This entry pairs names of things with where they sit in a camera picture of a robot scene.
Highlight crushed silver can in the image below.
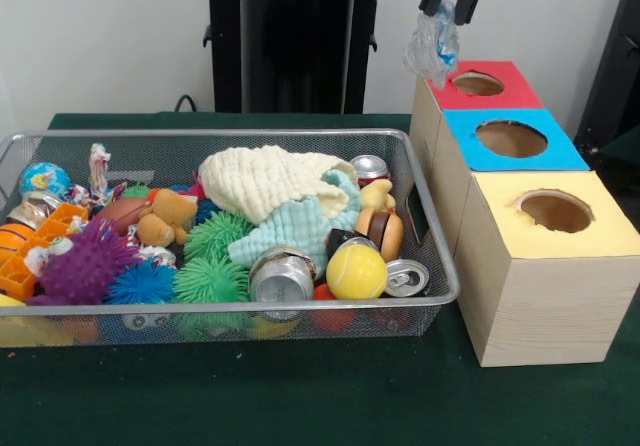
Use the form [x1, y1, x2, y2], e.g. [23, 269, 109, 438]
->
[250, 246, 319, 307]

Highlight blue globe ball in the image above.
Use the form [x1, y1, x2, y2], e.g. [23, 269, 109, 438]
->
[20, 162, 73, 200]

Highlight black side stand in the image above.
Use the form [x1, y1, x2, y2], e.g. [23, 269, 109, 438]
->
[575, 0, 640, 162]

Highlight yellow plush duck toy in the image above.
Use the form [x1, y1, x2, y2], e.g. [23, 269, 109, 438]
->
[360, 178, 397, 212]

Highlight cream knitted cloth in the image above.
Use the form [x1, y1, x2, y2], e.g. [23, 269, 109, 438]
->
[198, 146, 359, 225]

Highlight green spiky ball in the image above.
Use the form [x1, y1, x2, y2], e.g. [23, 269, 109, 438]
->
[175, 256, 251, 305]

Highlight wooden box with three holes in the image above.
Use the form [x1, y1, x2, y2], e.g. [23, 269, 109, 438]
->
[408, 61, 640, 368]

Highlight silver can with pull tab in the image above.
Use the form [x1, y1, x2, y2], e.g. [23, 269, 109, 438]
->
[385, 260, 431, 298]

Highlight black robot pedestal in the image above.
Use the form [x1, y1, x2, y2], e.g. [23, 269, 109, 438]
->
[193, 0, 403, 115]

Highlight small toy hamburger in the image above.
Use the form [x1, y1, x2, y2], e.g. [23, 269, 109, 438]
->
[355, 209, 405, 262]

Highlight yellow tennis ball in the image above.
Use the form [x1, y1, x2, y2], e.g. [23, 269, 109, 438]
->
[326, 243, 389, 300]

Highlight clear shallow mesh bin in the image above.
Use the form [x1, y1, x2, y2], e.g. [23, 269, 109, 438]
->
[0, 129, 461, 349]

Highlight light teal cloth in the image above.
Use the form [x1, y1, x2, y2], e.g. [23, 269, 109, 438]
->
[228, 171, 363, 272]

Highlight dark green table cloth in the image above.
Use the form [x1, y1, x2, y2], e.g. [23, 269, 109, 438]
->
[0, 114, 640, 446]

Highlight purple spiky ball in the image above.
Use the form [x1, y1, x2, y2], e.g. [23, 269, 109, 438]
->
[30, 221, 141, 307]

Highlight red soda can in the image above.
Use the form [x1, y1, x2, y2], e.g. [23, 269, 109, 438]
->
[350, 155, 391, 185]

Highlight clear plastic wrapper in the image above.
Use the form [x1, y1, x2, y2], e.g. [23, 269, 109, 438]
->
[404, 1, 461, 89]

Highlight small orange basketball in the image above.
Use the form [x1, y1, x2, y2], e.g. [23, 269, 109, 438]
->
[0, 224, 36, 259]

